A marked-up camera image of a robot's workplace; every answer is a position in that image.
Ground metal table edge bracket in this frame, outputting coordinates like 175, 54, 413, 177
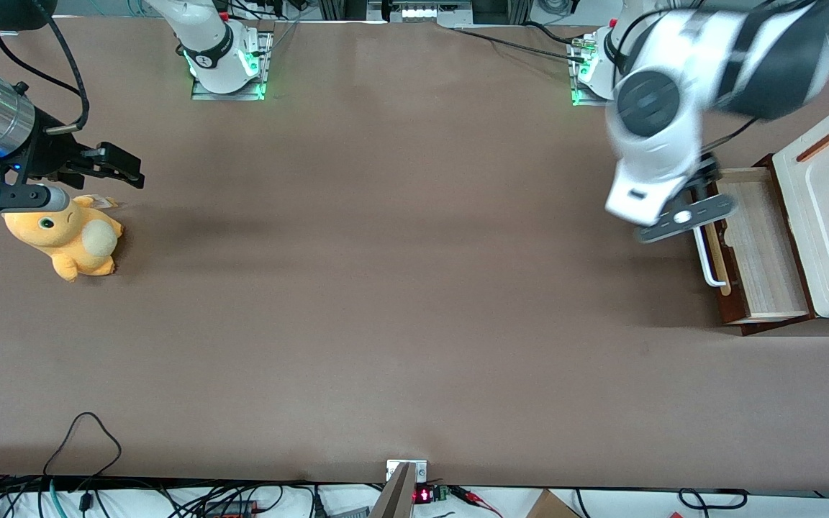
370, 459, 429, 518

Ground red wires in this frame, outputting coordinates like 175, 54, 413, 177
449, 485, 503, 518

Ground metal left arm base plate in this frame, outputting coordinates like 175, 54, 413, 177
568, 35, 615, 108

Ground black cable on table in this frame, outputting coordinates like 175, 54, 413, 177
449, 24, 589, 64

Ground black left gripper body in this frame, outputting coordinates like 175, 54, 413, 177
684, 153, 724, 214

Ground copper bar handle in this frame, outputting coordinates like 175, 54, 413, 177
797, 125, 829, 163

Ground white lit box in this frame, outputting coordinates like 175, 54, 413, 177
390, 0, 474, 24

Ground brown cardboard piece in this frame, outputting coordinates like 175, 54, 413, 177
525, 489, 582, 518

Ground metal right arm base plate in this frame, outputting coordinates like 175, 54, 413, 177
191, 30, 274, 102

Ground black oval cable loop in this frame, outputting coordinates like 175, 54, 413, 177
676, 487, 751, 512

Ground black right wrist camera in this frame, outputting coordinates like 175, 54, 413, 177
0, 183, 71, 214

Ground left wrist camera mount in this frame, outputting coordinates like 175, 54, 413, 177
635, 194, 738, 245

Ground black looped cable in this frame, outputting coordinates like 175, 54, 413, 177
42, 412, 123, 481

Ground white drawer handle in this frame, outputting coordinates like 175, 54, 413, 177
694, 222, 729, 289

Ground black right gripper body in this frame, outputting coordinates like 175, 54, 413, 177
15, 108, 95, 186

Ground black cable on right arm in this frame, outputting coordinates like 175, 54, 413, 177
0, 17, 91, 135

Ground dark wood drawer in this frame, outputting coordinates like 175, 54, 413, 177
694, 165, 817, 329

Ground yellow plush toy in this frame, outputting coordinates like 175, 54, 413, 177
1, 194, 125, 283

